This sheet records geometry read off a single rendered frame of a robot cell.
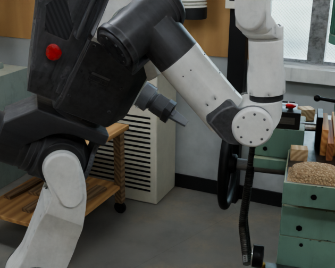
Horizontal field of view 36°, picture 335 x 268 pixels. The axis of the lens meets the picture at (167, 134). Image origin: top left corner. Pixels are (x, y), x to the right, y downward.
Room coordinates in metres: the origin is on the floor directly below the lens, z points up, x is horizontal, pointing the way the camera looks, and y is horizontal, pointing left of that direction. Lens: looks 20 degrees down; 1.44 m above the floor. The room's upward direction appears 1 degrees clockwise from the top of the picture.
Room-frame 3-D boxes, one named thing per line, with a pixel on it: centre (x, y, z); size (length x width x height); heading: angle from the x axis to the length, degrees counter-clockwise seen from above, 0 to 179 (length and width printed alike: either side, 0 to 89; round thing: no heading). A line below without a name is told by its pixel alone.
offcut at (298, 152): (1.31, -0.36, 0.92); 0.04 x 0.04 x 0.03; 80
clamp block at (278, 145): (1.45, -0.34, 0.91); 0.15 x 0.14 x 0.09; 165
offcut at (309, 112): (1.66, -0.46, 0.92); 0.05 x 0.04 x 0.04; 101
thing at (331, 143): (1.40, -0.47, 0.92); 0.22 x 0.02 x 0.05; 165
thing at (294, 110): (1.45, -0.33, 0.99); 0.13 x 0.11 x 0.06; 165
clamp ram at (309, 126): (1.43, -0.41, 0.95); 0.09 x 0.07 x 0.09; 165
